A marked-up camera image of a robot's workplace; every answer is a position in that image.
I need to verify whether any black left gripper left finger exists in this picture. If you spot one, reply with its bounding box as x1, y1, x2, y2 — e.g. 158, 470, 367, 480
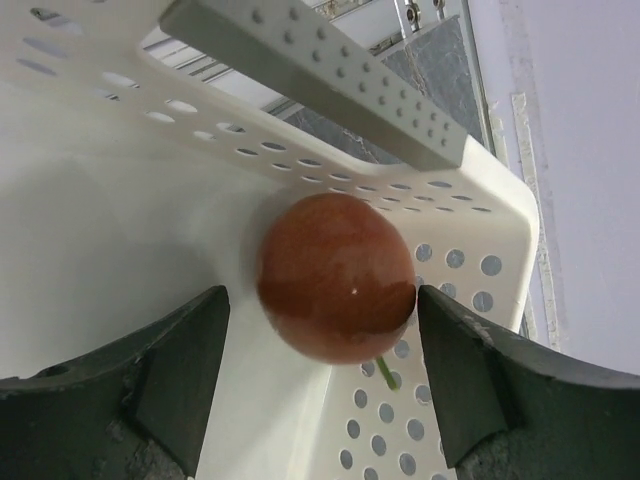
1, 286, 230, 479

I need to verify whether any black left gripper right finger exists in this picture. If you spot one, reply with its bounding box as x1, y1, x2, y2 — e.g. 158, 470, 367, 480
417, 286, 639, 479

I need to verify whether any brown toy fruit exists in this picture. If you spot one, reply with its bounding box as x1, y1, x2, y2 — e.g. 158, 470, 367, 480
256, 193, 416, 390

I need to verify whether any white plastic basket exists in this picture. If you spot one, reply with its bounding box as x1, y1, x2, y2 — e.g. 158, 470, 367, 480
1, 1, 539, 479

